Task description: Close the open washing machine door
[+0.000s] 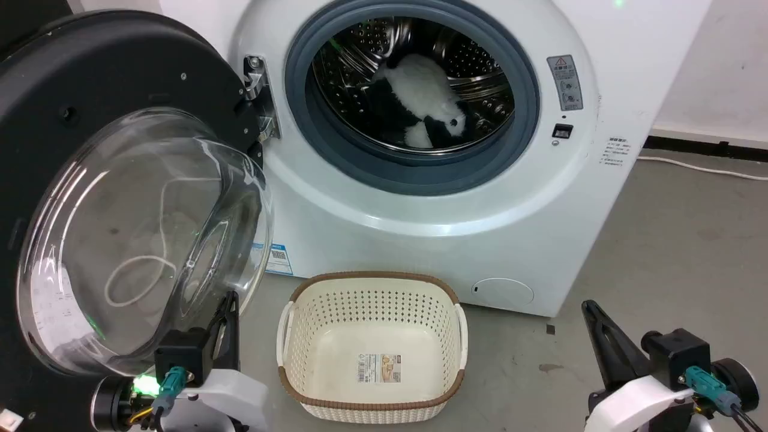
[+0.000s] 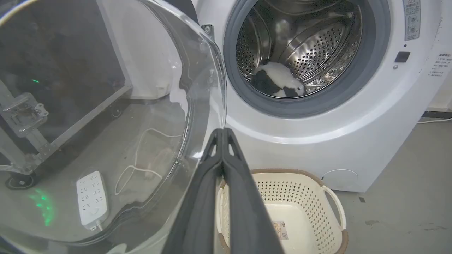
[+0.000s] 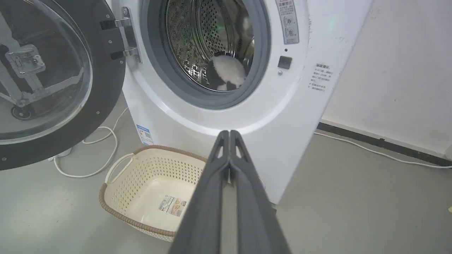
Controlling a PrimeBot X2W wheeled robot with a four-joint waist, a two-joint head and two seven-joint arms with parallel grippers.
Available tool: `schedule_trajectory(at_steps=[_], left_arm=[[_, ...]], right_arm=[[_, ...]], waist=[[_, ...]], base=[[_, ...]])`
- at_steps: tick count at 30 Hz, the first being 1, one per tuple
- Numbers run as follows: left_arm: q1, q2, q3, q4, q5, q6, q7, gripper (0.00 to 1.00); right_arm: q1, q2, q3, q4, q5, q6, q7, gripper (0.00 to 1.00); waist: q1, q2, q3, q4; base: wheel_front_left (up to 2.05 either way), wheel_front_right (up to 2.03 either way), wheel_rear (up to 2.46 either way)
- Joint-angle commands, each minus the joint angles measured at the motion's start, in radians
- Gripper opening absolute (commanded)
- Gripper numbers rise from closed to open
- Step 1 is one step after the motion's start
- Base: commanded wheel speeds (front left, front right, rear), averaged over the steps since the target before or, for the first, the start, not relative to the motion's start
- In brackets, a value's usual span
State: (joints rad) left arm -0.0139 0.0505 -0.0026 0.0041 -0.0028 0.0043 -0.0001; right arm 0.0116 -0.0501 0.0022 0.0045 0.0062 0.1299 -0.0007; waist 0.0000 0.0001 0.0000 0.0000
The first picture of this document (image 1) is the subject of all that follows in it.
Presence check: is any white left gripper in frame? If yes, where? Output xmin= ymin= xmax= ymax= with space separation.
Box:
xmin=90 ymin=290 xmax=271 ymax=432

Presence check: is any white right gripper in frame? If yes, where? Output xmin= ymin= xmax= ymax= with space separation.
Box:
xmin=581 ymin=299 xmax=760 ymax=432

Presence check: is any white front-load washing machine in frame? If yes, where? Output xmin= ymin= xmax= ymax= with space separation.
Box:
xmin=159 ymin=0 xmax=715 ymax=319

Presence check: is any metal door hinge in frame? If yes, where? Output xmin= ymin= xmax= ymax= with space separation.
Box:
xmin=242 ymin=55 xmax=281 ymax=142

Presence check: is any black round door, glass bowl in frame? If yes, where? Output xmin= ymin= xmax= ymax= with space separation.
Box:
xmin=0 ymin=9 xmax=277 ymax=432

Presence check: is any blue and white energy label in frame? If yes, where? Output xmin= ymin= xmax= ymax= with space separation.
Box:
xmin=252 ymin=242 xmax=294 ymax=277

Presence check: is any round white filter cover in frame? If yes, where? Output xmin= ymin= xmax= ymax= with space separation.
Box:
xmin=471 ymin=277 xmax=535 ymax=310

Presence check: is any cream laundry basket, brown rim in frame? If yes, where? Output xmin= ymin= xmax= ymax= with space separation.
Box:
xmin=276 ymin=271 xmax=469 ymax=425

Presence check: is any paper label with barcode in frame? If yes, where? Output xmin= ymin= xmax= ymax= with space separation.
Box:
xmin=357 ymin=353 xmax=403 ymax=385

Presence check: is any small printed text sticker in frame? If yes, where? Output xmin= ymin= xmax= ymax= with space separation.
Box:
xmin=602 ymin=137 xmax=631 ymax=169

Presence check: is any black baseboard strip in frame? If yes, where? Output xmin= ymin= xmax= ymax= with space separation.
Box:
xmin=643 ymin=136 xmax=768 ymax=163

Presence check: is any grey warning sticker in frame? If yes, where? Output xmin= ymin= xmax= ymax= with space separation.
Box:
xmin=547 ymin=55 xmax=584 ymax=112

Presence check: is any perforated steel drum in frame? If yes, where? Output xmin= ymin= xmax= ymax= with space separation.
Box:
xmin=306 ymin=15 xmax=515 ymax=154

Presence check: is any black and white panda plush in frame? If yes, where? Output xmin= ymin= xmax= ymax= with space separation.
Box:
xmin=360 ymin=53 xmax=476 ymax=149

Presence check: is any left cable with teal connector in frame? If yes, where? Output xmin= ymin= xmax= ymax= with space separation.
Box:
xmin=129 ymin=366 xmax=188 ymax=430

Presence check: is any cable with teal connector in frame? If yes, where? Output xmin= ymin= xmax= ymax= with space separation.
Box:
xmin=129 ymin=366 xmax=188 ymax=430
xmin=684 ymin=366 xmax=768 ymax=432

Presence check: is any right cable with teal connector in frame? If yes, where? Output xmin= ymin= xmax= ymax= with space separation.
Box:
xmin=684 ymin=366 xmax=768 ymax=432

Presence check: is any white cable on floor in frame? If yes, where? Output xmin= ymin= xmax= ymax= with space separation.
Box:
xmin=636 ymin=155 xmax=768 ymax=182

